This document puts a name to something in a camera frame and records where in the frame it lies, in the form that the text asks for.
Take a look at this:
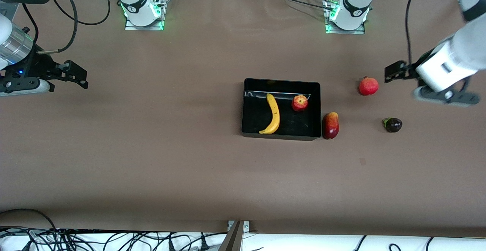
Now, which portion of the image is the red yellow apple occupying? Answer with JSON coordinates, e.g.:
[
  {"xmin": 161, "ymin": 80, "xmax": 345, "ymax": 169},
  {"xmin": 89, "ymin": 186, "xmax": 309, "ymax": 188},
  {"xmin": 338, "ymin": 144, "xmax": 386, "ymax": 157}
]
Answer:
[{"xmin": 291, "ymin": 95, "xmax": 309, "ymax": 112}]

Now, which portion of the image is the black plastic box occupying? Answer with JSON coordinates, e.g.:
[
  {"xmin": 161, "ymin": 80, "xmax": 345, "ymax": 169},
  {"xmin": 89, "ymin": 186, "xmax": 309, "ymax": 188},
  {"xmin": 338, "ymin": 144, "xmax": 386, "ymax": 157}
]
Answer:
[{"xmin": 241, "ymin": 78, "xmax": 322, "ymax": 142}]

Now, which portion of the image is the yellow banana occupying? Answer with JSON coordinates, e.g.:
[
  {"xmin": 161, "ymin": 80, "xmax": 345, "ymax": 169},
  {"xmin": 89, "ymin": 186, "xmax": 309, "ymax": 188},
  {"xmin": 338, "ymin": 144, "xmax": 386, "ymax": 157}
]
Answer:
[{"xmin": 259, "ymin": 93, "xmax": 281, "ymax": 134}]

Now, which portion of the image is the red pomegranate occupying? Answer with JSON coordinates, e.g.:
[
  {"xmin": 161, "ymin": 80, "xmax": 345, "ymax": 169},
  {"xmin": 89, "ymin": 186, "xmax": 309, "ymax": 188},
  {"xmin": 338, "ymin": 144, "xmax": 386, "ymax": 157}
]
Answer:
[{"xmin": 358, "ymin": 76, "xmax": 379, "ymax": 96}]

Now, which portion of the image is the small dark purple eggplant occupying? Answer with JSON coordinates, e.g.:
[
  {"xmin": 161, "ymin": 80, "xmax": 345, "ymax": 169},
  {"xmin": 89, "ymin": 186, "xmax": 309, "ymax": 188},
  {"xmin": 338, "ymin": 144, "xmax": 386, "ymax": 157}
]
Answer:
[{"xmin": 383, "ymin": 117, "xmax": 403, "ymax": 133}]

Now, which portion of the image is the red yellow mango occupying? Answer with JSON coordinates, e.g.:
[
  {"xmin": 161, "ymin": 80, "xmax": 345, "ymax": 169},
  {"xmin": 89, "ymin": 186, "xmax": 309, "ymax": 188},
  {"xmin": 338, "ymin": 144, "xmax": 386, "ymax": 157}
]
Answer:
[{"xmin": 322, "ymin": 112, "xmax": 339, "ymax": 140}]

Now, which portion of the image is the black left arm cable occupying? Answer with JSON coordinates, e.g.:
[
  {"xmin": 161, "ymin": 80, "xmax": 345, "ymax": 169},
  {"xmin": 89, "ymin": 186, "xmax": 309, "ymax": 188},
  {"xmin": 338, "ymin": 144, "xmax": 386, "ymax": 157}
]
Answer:
[{"xmin": 405, "ymin": 0, "xmax": 424, "ymax": 68}]

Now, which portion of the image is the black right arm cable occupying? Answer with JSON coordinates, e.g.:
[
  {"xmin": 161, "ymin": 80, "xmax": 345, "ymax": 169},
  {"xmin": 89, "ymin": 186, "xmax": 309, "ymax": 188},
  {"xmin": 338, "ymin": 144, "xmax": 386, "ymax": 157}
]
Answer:
[
  {"xmin": 22, "ymin": 0, "xmax": 79, "ymax": 54},
  {"xmin": 51, "ymin": 0, "xmax": 111, "ymax": 26}
]

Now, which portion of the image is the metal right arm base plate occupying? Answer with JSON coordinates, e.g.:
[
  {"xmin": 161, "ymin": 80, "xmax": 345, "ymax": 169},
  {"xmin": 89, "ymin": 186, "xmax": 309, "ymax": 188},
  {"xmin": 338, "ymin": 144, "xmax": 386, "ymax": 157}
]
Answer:
[{"xmin": 125, "ymin": 0, "xmax": 165, "ymax": 31}]

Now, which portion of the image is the black floor cable bundle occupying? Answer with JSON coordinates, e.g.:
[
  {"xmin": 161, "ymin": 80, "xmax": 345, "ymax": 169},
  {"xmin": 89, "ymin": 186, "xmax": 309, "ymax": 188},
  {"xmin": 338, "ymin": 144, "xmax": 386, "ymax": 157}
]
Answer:
[{"xmin": 0, "ymin": 208, "xmax": 228, "ymax": 251}]

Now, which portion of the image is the metal bracket with dark post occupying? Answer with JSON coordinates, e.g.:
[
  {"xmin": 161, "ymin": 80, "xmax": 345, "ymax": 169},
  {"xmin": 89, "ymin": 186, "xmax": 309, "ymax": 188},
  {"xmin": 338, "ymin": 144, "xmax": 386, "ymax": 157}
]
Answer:
[{"xmin": 218, "ymin": 221, "xmax": 250, "ymax": 251}]

